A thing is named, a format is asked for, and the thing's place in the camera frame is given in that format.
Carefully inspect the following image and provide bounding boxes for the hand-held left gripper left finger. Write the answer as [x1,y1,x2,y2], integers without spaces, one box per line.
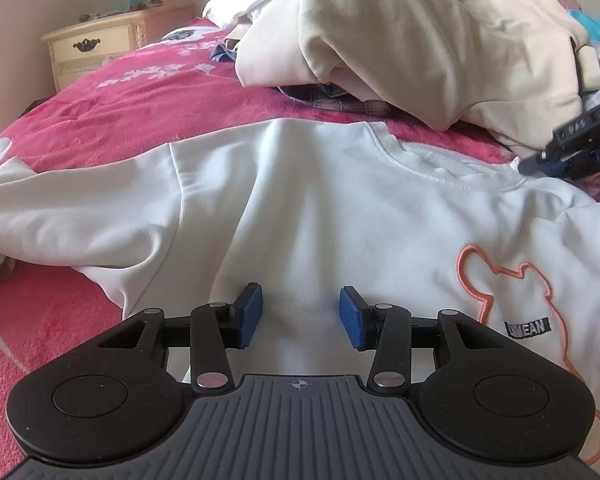
[99,282,265,395]

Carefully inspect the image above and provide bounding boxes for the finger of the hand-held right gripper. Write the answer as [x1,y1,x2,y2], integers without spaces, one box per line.
[519,150,588,179]

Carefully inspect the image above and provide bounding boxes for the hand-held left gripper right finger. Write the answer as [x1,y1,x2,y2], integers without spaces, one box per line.
[339,285,503,395]

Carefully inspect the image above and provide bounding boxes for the white sweatshirt with orange outline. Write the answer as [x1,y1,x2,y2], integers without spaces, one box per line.
[0,120,600,467]

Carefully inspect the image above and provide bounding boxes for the teal cloth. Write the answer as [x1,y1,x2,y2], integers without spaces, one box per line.
[566,9,600,51]

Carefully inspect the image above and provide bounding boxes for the cream hoodie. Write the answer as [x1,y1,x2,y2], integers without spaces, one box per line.
[234,0,593,147]

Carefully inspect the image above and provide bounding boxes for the red floral blanket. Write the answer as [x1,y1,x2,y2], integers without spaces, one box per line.
[0,14,600,480]

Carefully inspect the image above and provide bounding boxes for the blue denim cloth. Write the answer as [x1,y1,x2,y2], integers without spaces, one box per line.
[209,41,239,64]

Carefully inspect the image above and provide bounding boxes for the cream nightstand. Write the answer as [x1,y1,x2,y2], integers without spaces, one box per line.
[40,0,197,93]

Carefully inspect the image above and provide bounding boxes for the pile of small trinkets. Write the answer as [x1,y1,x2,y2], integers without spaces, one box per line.
[76,0,167,24]

